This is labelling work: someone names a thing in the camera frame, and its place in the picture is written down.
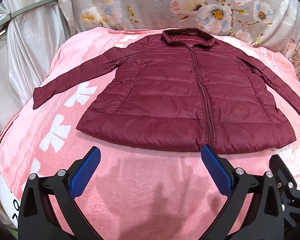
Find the pink fleece blanket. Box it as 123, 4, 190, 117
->
0, 27, 300, 239

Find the grey floral bedsheet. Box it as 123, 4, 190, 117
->
59, 0, 300, 74

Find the maroon puffer jacket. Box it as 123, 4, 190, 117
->
33, 28, 300, 154

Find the silver satin curtain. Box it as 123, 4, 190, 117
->
0, 0, 70, 132

